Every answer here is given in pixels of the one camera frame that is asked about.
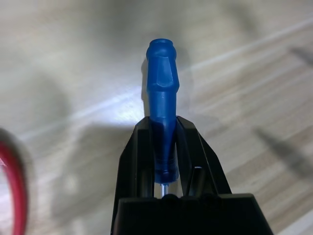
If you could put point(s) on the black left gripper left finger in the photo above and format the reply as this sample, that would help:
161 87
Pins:
132 166

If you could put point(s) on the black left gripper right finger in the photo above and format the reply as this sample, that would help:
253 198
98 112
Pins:
203 166

